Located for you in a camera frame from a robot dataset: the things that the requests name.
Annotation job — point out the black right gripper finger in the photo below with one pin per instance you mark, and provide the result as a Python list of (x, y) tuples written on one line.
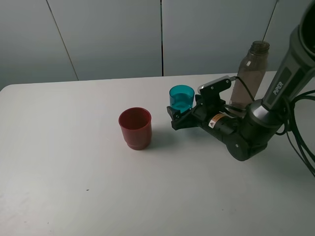
[(196, 107), (182, 120)]

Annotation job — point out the red plastic cup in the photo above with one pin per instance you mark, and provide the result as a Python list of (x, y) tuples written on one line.
[(135, 124)]

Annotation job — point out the clear brown plastic bottle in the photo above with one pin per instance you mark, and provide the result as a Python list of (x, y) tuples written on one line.
[(250, 75)]

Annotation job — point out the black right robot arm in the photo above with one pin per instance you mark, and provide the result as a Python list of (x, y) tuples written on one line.
[(246, 137)]

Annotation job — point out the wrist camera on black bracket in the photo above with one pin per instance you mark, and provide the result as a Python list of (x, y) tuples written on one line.
[(208, 94)]

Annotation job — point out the blue translucent plastic cup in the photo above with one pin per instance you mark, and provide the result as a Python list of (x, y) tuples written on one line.
[(181, 97)]

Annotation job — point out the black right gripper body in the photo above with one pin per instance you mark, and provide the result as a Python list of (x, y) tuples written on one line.
[(213, 117)]

